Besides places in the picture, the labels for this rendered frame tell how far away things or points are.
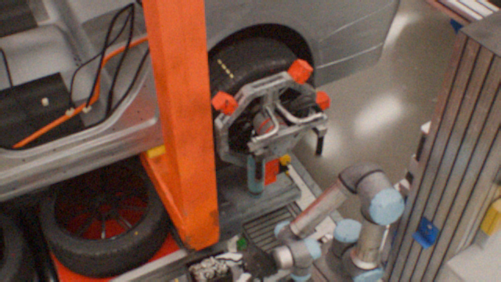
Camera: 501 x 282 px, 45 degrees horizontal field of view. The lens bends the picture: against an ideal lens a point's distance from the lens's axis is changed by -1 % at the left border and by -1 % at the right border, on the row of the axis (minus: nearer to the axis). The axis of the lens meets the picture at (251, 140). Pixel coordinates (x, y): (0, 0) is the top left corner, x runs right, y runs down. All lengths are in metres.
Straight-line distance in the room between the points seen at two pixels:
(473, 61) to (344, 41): 1.62
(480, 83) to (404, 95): 2.85
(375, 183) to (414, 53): 3.04
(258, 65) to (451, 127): 1.22
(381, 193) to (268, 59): 1.13
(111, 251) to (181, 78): 1.19
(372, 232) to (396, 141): 2.13
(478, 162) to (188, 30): 1.00
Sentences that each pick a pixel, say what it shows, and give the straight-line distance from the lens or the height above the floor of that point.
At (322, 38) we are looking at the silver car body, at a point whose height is 1.09.
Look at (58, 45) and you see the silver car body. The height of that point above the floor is 0.92.
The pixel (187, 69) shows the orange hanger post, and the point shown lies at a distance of 2.13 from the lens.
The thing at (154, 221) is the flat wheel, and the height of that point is 0.50.
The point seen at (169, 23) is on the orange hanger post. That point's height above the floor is 1.85.
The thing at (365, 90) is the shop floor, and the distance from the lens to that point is 4.57.
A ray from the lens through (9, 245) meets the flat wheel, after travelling 3.21.
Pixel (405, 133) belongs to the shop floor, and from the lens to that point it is 4.30.
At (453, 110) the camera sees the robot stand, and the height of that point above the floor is 1.77.
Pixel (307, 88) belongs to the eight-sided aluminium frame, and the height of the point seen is 1.01.
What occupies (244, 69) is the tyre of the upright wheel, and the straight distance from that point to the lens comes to 2.85.
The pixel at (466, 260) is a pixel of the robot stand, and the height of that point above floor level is 1.23.
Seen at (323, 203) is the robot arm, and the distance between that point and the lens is 2.15.
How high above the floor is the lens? 3.00
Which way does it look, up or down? 47 degrees down
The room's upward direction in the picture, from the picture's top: straight up
